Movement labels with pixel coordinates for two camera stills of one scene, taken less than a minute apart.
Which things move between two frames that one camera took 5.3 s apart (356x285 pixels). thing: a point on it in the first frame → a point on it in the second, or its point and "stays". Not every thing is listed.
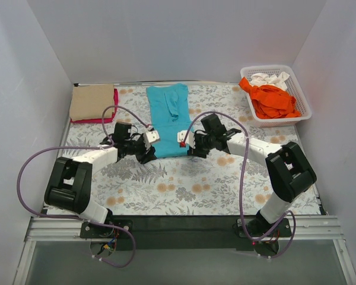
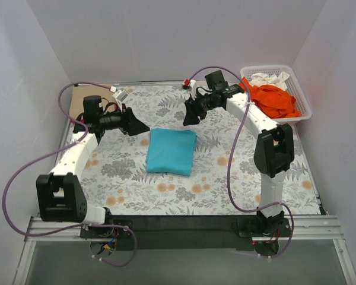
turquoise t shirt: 169,113 → 171,151
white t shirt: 262,79 stays
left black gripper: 144,151 → 128,120
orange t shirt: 269,102 stays
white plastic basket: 293,88 stays
